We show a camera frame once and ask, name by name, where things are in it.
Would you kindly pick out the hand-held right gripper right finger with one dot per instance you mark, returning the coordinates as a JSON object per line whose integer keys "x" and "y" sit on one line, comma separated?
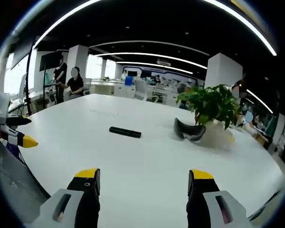
{"x": 200, "y": 192}

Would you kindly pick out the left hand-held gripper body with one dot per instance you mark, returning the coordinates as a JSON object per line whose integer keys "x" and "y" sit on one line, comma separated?
{"x": 0, "y": 107}

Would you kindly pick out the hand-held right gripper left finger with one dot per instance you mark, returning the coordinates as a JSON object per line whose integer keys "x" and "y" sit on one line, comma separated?
{"x": 84, "y": 190}

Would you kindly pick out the black remote control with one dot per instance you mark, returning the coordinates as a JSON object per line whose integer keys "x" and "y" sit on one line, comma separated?
{"x": 125, "y": 132}

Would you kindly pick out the black pole stand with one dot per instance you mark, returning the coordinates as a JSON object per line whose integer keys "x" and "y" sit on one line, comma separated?
{"x": 28, "y": 83}

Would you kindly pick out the black curved headset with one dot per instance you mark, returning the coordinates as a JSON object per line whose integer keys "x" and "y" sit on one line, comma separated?
{"x": 188, "y": 131}

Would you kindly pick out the black screen on stand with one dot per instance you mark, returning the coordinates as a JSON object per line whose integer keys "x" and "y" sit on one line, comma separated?
{"x": 48, "y": 60}

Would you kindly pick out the green potted plant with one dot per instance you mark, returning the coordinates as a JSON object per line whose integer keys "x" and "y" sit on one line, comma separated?
{"x": 211, "y": 104}

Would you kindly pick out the white office chair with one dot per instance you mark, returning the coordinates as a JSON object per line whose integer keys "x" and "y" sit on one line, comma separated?
{"x": 140, "y": 89}

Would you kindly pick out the blue box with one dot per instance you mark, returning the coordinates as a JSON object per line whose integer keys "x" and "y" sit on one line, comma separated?
{"x": 128, "y": 80}

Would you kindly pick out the ceiling air conditioner unit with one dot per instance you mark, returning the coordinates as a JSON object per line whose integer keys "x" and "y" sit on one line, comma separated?
{"x": 164, "y": 62}

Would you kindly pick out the long ceiling light strip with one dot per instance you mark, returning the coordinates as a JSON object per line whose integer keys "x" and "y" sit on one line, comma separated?
{"x": 154, "y": 55}
{"x": 251, "y": 26}

